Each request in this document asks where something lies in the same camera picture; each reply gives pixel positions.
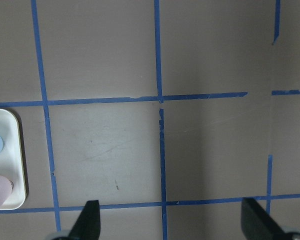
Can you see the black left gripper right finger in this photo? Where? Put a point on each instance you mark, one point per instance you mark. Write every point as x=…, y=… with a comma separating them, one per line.
x=256, y=223

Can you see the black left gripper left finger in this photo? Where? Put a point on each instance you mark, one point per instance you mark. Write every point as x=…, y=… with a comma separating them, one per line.
x=88, y=224

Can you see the cream plastic tray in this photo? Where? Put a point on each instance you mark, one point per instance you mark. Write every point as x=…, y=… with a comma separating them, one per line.
x=11, y=160

